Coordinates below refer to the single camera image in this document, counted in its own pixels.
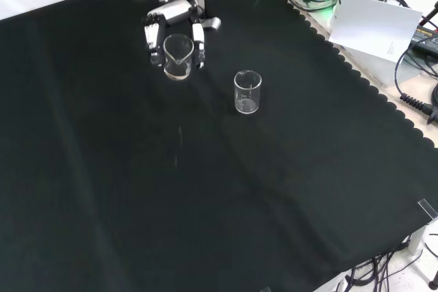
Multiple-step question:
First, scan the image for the white stand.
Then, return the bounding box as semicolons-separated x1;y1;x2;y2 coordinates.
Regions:
406;220;438;284

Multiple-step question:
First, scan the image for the black cable with ribbed plug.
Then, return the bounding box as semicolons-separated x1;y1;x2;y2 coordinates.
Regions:
393;36;438;125

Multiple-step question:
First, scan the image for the black bench cloth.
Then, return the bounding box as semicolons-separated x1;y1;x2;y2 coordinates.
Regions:
0;0;438;292

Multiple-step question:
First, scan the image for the black power adapter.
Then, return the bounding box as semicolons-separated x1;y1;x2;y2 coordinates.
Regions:
409;25;438;57

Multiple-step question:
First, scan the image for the black tripod leg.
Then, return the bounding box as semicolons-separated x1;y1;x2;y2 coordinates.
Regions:
419;1;438;29

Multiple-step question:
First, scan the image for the black floor cable bundle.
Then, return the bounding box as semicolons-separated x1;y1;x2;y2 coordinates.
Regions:
342;235;427;292

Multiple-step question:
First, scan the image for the clear glass beaker with spout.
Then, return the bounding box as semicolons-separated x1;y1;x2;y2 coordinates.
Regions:
162;33;194;81

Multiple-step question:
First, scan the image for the clear glass graduated beaker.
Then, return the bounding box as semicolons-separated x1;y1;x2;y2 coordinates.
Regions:
233;70;263;116

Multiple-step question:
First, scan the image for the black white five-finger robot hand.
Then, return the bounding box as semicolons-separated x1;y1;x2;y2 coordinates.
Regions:
142;0;222;70

